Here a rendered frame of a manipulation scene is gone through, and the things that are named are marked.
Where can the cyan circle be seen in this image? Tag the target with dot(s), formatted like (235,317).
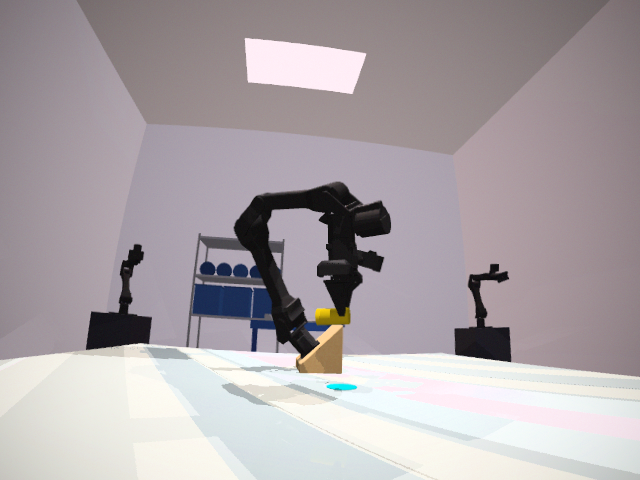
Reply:
(342,387)

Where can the yellow cylinder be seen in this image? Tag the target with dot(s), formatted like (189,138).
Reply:
(330,316)

